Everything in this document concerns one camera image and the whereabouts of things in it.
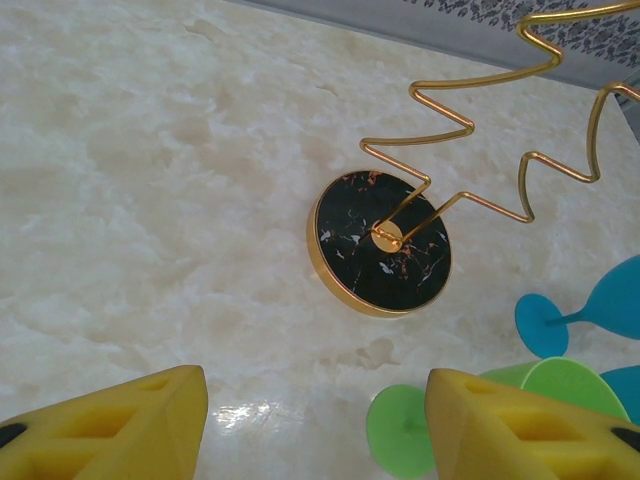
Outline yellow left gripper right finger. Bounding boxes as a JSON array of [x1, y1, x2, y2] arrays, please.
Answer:
[[424, 368, 640, 480]]

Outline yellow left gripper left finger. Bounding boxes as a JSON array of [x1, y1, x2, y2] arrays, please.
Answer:
[[0, 364, 209, 480]]

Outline blue plastic wine glass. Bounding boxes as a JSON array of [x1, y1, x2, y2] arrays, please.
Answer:
[[514, 254, 640, 360]]

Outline green plastic wine glass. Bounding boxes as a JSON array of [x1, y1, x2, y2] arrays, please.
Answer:
[[366, 355, 632, 475]]

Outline gold wire wine glass rack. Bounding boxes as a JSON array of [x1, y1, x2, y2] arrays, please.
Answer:
[[305, 0, 640, 321]]

